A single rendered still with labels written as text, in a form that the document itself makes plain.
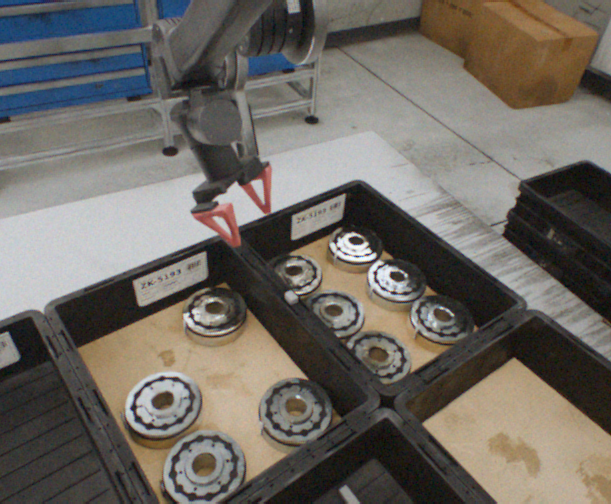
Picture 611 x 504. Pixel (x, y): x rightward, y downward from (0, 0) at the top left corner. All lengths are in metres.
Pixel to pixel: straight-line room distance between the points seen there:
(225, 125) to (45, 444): 0.48
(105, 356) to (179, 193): 0.62
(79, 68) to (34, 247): 1.42
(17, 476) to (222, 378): 0.28
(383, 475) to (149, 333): 0.42
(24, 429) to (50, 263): 0.49
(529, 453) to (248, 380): 0.41
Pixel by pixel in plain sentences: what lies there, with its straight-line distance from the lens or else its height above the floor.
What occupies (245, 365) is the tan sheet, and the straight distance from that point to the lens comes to 0.85.
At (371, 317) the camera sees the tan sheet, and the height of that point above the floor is 0.83.
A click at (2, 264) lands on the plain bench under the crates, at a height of 0.70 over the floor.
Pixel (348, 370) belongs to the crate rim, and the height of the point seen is 0.92.
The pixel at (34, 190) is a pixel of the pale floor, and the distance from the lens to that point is 2.77.
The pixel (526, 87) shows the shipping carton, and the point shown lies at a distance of 3.60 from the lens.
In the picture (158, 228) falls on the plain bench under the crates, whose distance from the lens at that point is 1.30.
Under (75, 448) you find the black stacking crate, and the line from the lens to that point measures 0.82.
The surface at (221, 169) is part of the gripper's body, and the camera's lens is 0.80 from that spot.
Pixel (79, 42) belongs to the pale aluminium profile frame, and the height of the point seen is 0.59.
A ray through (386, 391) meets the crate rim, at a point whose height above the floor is 0.93.
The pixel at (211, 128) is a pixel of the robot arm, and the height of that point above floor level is 1.17.
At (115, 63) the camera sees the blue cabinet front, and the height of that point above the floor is 0.48.
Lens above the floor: 1.52
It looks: 44 degrees down
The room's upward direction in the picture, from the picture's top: 4 degrees clockwise
